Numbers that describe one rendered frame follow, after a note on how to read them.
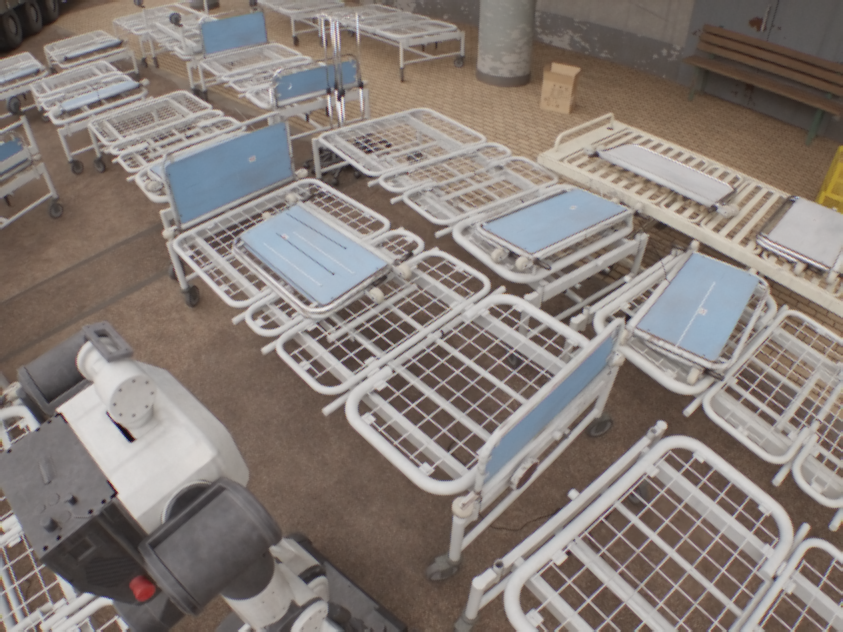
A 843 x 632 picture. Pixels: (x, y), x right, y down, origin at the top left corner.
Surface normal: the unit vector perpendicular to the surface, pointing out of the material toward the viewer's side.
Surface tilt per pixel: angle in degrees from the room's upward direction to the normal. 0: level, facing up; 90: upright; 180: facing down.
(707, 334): 5
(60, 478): 0
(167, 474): 42
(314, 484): 0
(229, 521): 19
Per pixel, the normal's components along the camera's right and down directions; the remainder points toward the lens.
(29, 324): 0.00, -0.74
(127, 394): 0.77, 0.43
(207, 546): 0.34, -0.47
